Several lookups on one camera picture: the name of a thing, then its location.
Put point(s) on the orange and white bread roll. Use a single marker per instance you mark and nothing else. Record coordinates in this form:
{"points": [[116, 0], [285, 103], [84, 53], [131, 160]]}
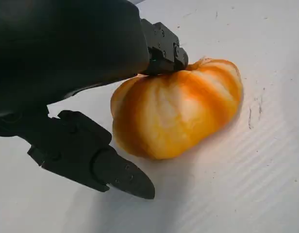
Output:
{"points": [[178, 111]]}

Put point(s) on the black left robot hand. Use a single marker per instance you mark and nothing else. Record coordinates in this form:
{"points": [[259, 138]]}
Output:
{"points": [[54, 48]]}

